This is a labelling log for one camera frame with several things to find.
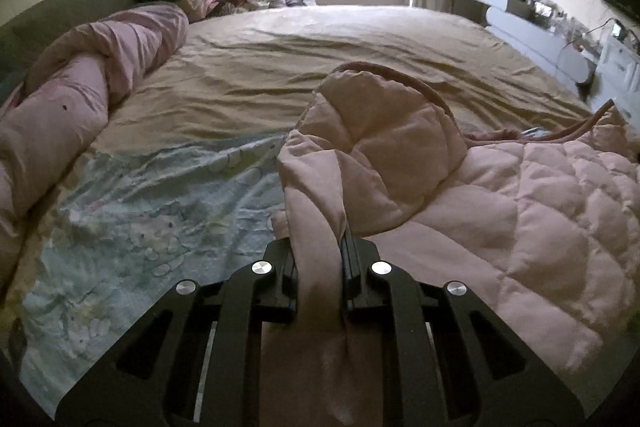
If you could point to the white rounded side cabinet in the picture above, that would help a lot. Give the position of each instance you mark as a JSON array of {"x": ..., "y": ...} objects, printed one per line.
[{"x": 509, "y": 21}]

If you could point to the green floral bed sheet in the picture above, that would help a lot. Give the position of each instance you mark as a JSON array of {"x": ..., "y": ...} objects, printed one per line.
[{"x": 127, "y": 228}]

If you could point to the clutter on cabinet top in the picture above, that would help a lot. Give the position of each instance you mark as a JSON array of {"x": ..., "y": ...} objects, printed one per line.
[{"x": 549, "y": 16}]

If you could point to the grey upholstered headboard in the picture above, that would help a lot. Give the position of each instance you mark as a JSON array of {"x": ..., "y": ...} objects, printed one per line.
[{"x": 25, "y": 36}]

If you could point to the pink quilted jacket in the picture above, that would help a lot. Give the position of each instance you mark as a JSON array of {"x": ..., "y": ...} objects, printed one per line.
[{"x": 546, "y": 232}]

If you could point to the rolled pink duvet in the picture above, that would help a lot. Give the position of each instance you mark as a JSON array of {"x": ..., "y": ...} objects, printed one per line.
[{"x": 67, "y": 97}]

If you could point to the white chest of drawers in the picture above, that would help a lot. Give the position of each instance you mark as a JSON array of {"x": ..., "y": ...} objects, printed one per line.
[{"x": 617, "y": 78}]

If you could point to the tan bed cover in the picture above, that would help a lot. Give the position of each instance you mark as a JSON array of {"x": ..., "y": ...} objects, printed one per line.
[{"x": 255, "y": 73}]

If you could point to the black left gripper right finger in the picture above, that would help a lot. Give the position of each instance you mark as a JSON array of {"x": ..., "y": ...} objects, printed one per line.
[{"x": 447, "y": 358}]

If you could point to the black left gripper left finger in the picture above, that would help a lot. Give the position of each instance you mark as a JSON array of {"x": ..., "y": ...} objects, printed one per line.
[{"x": 193, "y": 359}]

